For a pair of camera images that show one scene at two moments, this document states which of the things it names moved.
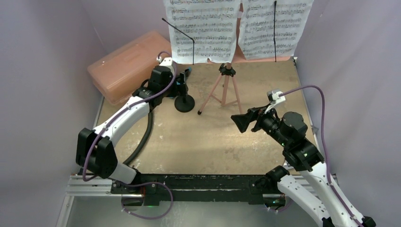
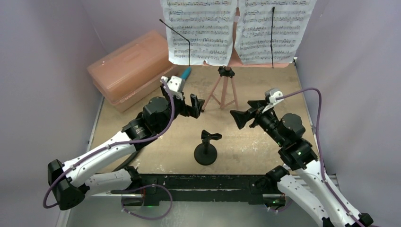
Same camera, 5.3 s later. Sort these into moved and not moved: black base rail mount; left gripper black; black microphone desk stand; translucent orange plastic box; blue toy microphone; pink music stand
Moved: left gripper black; black microphone desk stand; pink music stand
Not moved: blue toy microphone; translucent orange plastic box; black base rail mount
